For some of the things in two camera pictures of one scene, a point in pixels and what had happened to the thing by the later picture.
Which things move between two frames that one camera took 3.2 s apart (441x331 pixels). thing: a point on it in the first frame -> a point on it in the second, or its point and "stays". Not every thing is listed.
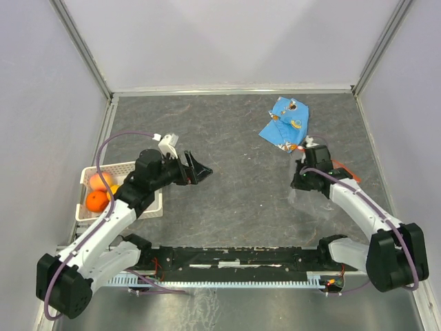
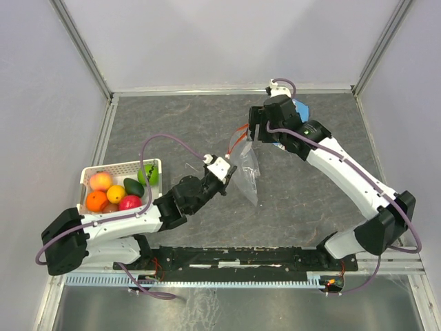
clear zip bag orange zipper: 315,205 -> 245,163
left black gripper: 193,174 -> 222,185
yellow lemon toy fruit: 114,188 stays
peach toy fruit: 96,182 stays
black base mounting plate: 196,263 stays
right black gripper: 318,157 -> 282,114
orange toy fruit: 96,201 stays
